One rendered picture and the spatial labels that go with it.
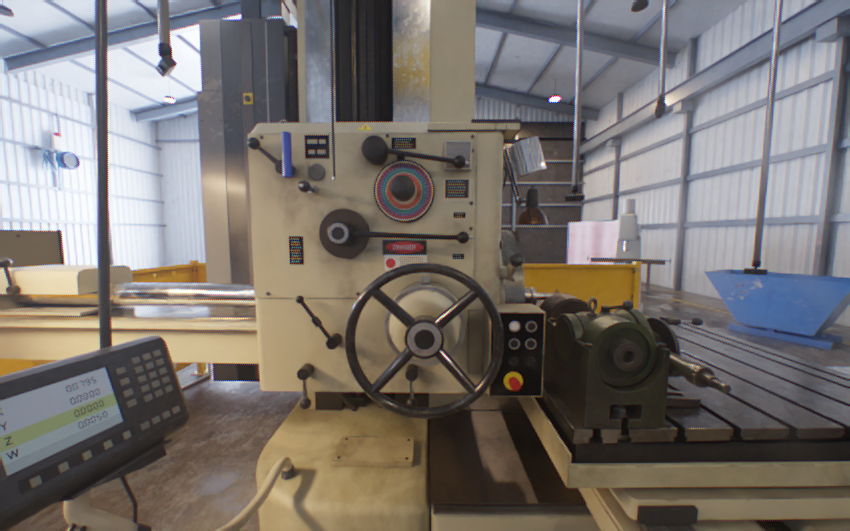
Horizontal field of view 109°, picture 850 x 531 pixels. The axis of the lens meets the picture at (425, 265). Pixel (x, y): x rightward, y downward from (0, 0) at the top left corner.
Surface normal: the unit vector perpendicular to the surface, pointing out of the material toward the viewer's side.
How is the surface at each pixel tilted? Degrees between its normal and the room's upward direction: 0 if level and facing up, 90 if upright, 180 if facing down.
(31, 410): 70
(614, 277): 90
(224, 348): 90
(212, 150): 90
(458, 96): 90
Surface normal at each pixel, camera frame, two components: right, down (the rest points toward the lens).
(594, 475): -0.01, 0.09
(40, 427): 0.91, -0.31
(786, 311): -0.88, 0.04
